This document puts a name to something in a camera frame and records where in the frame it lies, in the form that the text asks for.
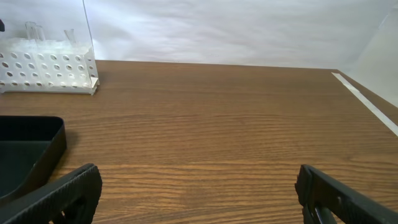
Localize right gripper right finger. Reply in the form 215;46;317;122
294;164;398;224

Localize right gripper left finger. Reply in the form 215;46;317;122
0;163;103;224

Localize clear test tube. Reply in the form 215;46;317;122
24;21;37;42
34;25;47;44
63;28;78;46

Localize black tray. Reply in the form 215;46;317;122
0;115;67;205

